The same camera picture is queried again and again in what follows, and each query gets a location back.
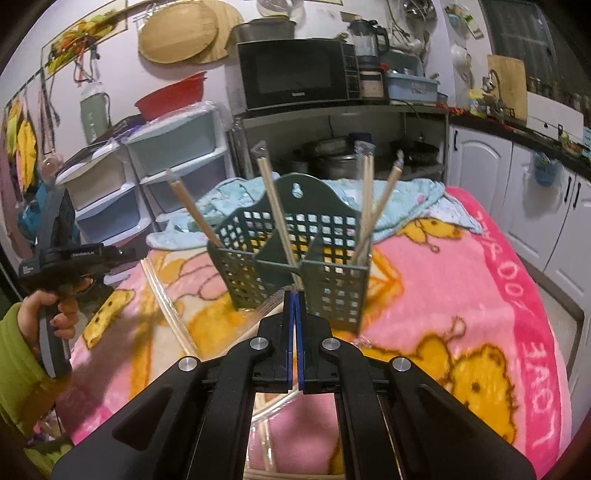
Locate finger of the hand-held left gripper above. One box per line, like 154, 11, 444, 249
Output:
102, 246, 138, 278

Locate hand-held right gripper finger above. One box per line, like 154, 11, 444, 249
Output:
295, 291, 539, 480
51, 288, 296, 480

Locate wooden chopstick pair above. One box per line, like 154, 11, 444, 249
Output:
167, 170, 222, 247
252, 141, 305, 291
141, 258, 199, 358
353, 152, 407, 266
353, 141, 377, 259

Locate green plastic utensil basket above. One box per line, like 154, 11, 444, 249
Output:
206, 173, 372, 334

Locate person's left forearm green sleeve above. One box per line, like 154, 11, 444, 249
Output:
0, 302, 70, 462

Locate person's left hand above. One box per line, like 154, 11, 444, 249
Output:
18, 276, 93, 356

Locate left plastic drawer tower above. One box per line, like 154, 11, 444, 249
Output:
55, 141, 153, 273

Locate black baking tray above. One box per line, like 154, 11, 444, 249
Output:
62, 115, 148, 171

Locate yellow hanging apron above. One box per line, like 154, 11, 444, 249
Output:
2, 99, 38, 190

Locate plastic drawer units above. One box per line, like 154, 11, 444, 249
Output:
124, 104, 229, 232

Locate green water bottle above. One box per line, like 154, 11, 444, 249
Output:
79, 80, 112, 146

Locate printed pink blanket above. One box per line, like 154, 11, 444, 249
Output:
69, 185, 573, 480

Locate red plastic basin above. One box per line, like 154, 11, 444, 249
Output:
135, 71, 207, 121

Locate light blue towel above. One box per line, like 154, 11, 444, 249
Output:
147, 178, 483, 252

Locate round bamboo tray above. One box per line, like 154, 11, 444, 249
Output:
139, 4, 220, 64

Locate black wok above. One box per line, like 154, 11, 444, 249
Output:
392, 141, 439, 167

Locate round wooden board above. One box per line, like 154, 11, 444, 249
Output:
194, 0, 245, 63

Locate black microwave oven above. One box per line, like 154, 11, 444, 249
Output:
226, 38, 361, 114

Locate grey lidded container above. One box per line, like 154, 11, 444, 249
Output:
226, 17, 296, 47

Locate white kitchen cabinets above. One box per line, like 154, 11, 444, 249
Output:
445, 122, 591, 315

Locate metal shelf rack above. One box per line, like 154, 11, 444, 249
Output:
228, 99, 451, 185

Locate blue dish basket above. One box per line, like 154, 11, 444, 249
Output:
385, 69, 439, 103

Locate clear glass lid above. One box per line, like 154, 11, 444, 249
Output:
256, 0, 305, 17

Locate blue hanging bag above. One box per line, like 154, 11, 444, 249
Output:
531, 150, 564, 186

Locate black blender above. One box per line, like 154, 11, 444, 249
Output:
347, 18, 389, 100

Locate black kitchen countertop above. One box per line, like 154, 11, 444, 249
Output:
448, 111, 591, 174

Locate metal faucet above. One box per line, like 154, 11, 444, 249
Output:
482, 69, 504, 116

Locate wooden cutting board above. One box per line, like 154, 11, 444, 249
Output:
487, 54, 528, 123

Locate row of spice jars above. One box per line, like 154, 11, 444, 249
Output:
526, 74, 585, 112

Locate steel colander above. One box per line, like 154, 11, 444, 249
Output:
402, 0, 437, 21

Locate dark window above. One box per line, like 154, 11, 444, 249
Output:
480, 0, 573, 79

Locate hanging cords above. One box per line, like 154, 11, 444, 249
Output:
71, 41, 100, 86

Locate long fruit wall poster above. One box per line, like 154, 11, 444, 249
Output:
41, 0, 130, 77

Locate wall caddy with brushes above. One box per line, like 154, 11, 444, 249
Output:
445, 2, 481, 38

